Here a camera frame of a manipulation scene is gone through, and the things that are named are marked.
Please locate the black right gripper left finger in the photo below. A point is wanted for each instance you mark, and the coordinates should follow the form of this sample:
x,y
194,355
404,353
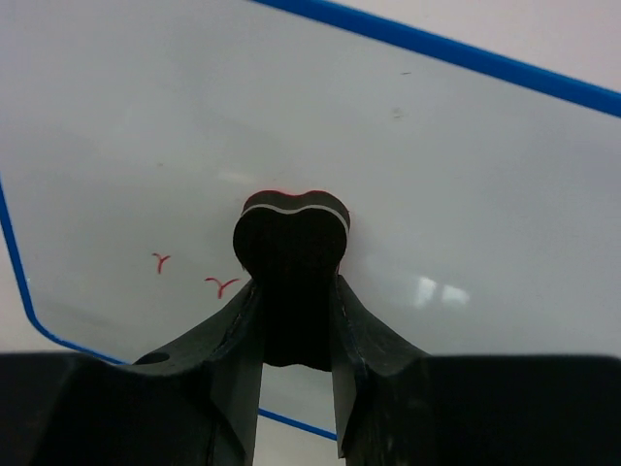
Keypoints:
x,y
193,401

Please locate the blue framed whiteboard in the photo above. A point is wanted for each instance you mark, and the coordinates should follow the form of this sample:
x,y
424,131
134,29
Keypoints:
x,y
484,192

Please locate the black whiteboard eraser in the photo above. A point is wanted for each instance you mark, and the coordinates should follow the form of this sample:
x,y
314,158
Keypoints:
x,y
292,246

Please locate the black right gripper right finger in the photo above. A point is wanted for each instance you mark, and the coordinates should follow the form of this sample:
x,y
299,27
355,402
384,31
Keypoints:
x,y
398,405

